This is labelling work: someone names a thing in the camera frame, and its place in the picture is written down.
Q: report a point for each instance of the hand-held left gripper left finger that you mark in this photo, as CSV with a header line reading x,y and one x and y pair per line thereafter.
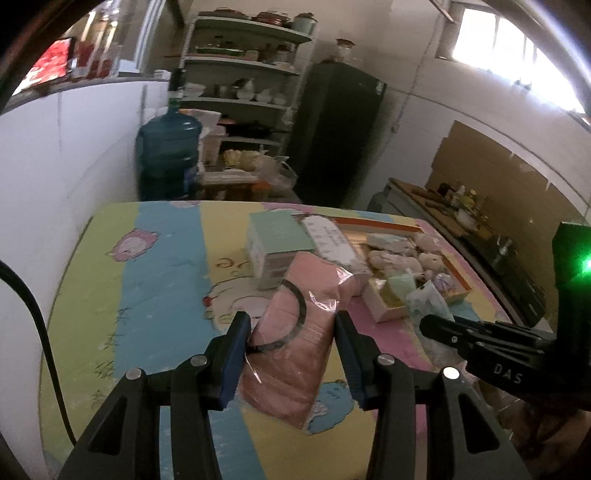
x,y
235,360

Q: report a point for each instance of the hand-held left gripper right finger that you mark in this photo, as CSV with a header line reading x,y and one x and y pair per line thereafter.
x,y
351,364

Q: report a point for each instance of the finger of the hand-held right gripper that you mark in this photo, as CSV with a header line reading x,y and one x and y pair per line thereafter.
x,y
512,332
443,334

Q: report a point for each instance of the pink cloth packet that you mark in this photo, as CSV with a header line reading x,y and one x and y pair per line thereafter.
x,y
304,364

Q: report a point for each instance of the green towel packet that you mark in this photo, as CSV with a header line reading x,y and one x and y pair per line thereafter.
x,y
400,286

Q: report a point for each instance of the orange cardboard box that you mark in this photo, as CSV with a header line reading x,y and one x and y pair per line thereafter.
x,y
383,307

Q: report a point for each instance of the plush bear purple dress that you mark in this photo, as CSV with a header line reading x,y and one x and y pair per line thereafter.
x,y
434,263

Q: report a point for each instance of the black hair band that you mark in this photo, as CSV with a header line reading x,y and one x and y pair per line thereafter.
x,y
302,304

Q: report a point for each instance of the beige plush toy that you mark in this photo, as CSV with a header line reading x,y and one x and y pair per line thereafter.
x,y
427,241

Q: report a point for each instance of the small clear tissue pack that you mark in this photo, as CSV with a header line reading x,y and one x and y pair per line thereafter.
x,y
385,241

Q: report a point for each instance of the grey kitchen counter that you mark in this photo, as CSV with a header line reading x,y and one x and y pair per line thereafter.
x,y
508,277

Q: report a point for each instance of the printed cartoon blanket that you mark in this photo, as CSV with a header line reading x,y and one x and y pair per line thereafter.
x,y
157,277

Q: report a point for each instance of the white wet wipes pack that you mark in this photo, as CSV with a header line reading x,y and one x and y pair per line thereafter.
x,y
332,242

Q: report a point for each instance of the cluster of condiment bottles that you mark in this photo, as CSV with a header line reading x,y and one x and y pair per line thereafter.
x,y
466,205

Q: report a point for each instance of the mint green carton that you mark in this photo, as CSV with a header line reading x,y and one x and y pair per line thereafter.
x,y
277,233

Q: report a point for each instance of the wooden cutting board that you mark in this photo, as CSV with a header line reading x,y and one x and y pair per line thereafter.
x,y
415,194

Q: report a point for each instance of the brown cardboard sheet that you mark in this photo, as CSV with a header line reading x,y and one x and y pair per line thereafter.
x,y
485,157

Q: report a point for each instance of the clear plastic food box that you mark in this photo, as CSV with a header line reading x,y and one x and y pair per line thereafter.
x,y
231,178

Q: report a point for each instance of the clear plastic bag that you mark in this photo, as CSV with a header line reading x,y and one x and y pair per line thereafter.
x,y
279,173

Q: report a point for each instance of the yellow food pile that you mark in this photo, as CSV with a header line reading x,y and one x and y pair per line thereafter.
x,y
244,159

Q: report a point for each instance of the white plastic bucket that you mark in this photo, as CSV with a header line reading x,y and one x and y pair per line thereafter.
x,y
211,138

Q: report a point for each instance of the dark green refrigerator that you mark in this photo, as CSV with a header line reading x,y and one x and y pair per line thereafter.
x,y
337,138

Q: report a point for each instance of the blue water jug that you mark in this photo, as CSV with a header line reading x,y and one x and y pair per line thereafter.
x,y
166,147

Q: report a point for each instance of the white teapot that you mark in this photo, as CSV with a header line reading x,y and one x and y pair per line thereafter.
x,y
246,89

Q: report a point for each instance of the white bowl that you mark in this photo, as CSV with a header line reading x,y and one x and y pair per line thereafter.
x,y
194,91

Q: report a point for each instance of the black water pump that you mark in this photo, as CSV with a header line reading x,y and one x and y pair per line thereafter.
x,y
177,83

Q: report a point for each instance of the bright high window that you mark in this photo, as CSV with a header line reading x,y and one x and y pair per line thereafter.
x,y
512,46

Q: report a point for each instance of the glass jar brown lid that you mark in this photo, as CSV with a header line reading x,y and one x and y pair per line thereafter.
x,y
345,50

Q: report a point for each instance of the metal shelf rack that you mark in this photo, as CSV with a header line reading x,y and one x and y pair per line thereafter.
x,y
240,27

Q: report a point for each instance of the mint green pot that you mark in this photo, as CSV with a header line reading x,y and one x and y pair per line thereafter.
x,y
304,24

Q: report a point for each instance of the stack of red pans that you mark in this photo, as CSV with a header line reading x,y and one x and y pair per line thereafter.
x,y
272,18

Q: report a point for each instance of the red tray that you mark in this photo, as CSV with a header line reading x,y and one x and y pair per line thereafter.
x,y
228,13

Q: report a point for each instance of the smartphone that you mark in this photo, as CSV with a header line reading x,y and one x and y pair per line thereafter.
x,y
51,64

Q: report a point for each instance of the white window frame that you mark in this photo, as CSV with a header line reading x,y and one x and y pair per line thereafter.
x,y
147,32

